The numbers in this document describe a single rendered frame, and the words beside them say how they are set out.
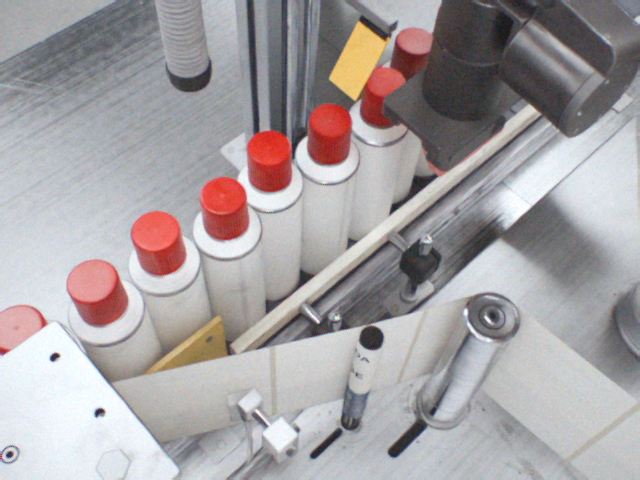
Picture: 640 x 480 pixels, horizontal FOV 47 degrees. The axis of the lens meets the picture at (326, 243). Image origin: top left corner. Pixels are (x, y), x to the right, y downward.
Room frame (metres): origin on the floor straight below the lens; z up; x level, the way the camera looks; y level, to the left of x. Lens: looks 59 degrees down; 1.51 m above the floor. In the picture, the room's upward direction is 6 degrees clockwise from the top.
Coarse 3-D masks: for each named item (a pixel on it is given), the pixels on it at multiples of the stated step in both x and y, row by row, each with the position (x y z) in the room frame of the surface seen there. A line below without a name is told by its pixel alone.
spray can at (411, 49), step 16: (400, 32) 0.45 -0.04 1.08; (416, 32) 0.46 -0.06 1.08; (400, 48) 0.44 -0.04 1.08; (416, 48) 0.44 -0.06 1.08; (384, 64) 0.46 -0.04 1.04; (400, 64) 0.43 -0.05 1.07; (416, 64) 0.43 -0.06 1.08; (416, 144) 0.43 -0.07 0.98; (416, 160) 0.44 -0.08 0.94; (400, 176) 0.42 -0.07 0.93; (400, 192) 0.43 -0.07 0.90
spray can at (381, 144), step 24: (384, 72) 0.41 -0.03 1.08; (384, 96) 0.39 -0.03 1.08; (360, 120) 0.39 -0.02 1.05; (384, 120) 0.38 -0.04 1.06; (360, 144) 0.38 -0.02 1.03; (384, 144) 0.38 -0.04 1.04; (360, 168) 0.38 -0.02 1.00; (384, 168) 0.38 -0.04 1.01; (360, 192) 0.38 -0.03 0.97; (384, 192) 0.38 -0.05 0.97; (360, 216) 0.37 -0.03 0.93; (384, 216) 0.38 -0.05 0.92
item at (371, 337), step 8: (368, 328) 0.20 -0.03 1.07; (376, 328) 0.20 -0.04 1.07; (360, 336) 0.19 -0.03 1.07; (368, 336) 0.19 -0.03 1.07; (376, 336) 0.19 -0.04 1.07; (368, 344) 0.19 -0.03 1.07; (376, 344) 0.19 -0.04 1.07; (344, 416) 0.19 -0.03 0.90; (344, 424) 0.19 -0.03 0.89; (352, 424) 0.19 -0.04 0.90
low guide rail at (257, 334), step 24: (528, 120) 0.53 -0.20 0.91; (504, 144) 0.50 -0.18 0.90; (456, 168) 0.45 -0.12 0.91; (432, 192) 0.42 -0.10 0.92; (408, 216) 0.39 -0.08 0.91; (360, 240) 0.36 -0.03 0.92; (384, 240) 0.37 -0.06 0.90; (336, 264) 0.33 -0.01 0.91; (312, 288) 0.30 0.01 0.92; (288, 312) 0.28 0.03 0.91; (240, 336) 0.25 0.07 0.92; (264, 336) 0.25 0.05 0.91
